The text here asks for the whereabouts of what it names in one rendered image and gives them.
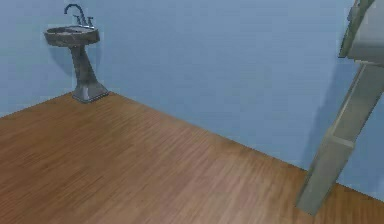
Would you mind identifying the blue-grey sink faucet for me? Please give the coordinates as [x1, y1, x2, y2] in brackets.
[63, 3, 95, 29]

